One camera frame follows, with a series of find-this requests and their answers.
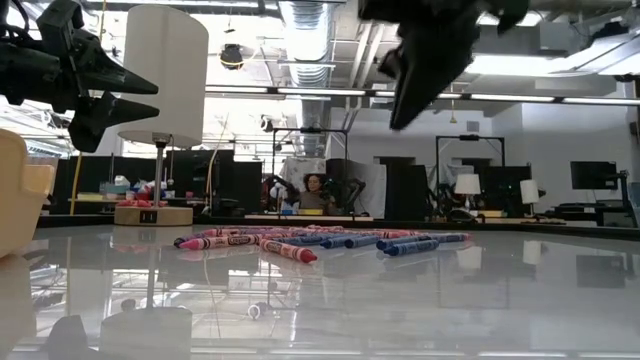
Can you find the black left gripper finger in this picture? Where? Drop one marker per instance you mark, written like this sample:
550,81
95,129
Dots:
95,122
100,75

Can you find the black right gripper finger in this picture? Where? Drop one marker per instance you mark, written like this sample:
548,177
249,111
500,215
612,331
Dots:
430,65
390,64

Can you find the yellow plastic tray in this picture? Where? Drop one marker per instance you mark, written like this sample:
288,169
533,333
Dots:
17,200

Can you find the pink crayon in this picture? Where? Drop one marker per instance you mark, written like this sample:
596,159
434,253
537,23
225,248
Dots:
220,242
395,233
325,227

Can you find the red crayon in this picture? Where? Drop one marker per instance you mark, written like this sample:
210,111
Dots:
290,251

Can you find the white shade table lamp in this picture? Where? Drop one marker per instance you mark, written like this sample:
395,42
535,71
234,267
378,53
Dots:
165,75

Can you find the yellow pole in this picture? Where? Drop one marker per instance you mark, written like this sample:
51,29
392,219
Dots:
76,185

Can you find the long ceiling light strip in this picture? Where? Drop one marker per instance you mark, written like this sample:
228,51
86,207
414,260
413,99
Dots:
320,92

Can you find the small red piece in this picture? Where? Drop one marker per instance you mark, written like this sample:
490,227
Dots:
127,203
150,203

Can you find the small white background lamp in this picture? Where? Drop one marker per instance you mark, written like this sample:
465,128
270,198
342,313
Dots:
467,184
529,191

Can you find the person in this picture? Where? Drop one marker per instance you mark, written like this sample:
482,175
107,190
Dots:
315,197

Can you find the black partition panel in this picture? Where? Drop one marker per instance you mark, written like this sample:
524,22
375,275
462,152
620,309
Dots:
240,185

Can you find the background wooden table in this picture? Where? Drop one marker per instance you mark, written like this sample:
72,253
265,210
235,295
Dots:
350,218

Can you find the black monitor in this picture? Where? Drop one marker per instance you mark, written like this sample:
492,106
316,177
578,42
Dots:
593,175

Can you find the black rig frame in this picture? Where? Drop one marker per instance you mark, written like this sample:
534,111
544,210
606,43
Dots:
310,130
470,137

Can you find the black ceiling dome camera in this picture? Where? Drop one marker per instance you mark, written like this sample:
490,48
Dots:
231,56

